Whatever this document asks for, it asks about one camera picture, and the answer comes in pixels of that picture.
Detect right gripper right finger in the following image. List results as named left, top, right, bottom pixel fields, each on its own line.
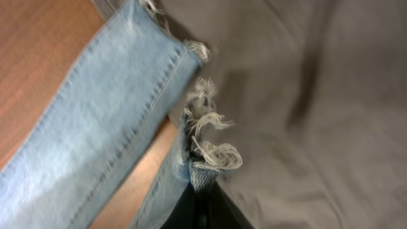
left=206, top=183, right=253, bottom=229

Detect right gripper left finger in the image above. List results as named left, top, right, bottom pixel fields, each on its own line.
left=160, top=183, right=207, bottom=229

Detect light blue denim jeans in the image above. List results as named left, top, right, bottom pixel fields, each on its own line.
left=1, top=1, right=242, bottom=228

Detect grey button shirt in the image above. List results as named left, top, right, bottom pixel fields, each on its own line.
left=155, top=0, right=406, bottom=228

